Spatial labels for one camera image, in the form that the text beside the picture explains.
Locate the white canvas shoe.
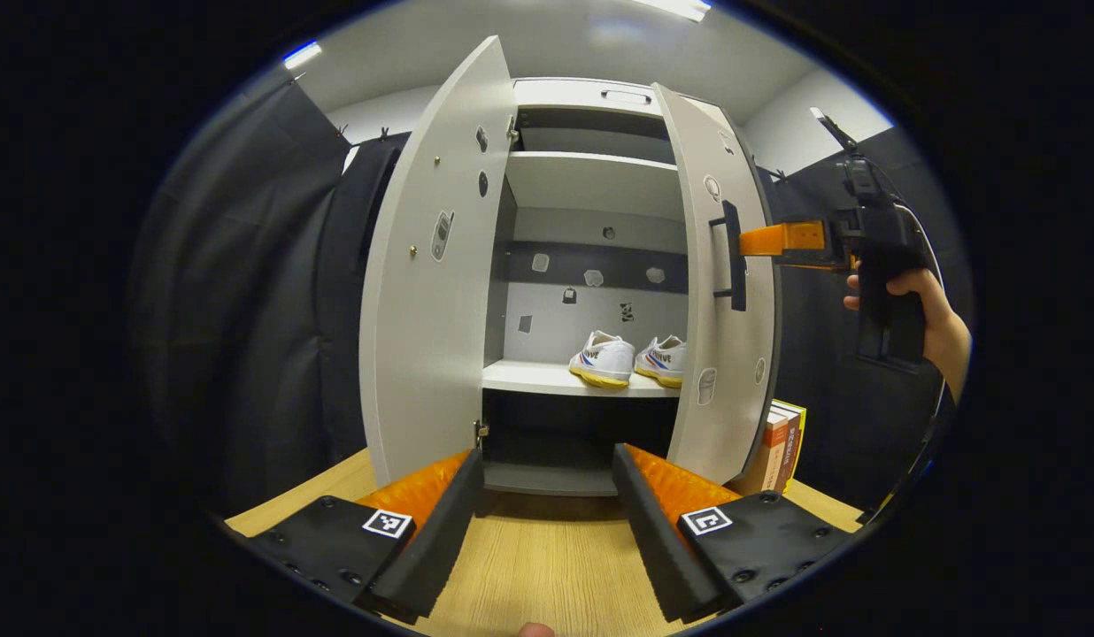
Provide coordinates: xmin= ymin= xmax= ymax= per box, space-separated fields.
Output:
xmin=569 ymin=330 xmax=636 ymax=390
xmin=634 ymin=334 xmax=687 ymax=390

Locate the white shoe cabinet door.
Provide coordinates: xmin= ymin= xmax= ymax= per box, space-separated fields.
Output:
xmin=651 ymin=82 xmax=782 ymax=486
xmin=359 ymin=35 xmax=519 ymax=487

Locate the long ceiling light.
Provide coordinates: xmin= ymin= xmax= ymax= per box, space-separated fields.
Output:
xmin=636 ymin=0 xmax=713 ymax=23

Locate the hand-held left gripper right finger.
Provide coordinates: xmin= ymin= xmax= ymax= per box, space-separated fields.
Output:
xmin=612 ymin=442 xmax=858 ymax=625

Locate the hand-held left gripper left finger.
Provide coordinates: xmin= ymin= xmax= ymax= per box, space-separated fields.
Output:
xmin=231 ymin=447 xmax=486 ymax=625

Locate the white shoe cabinet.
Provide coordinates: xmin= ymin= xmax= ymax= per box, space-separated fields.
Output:
xmin=481 ymin=78 xmax=690 ymax=498

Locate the brown book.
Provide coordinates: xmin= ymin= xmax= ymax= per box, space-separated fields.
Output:
xmin=731 ymin=411 xmax=790 ymax=496

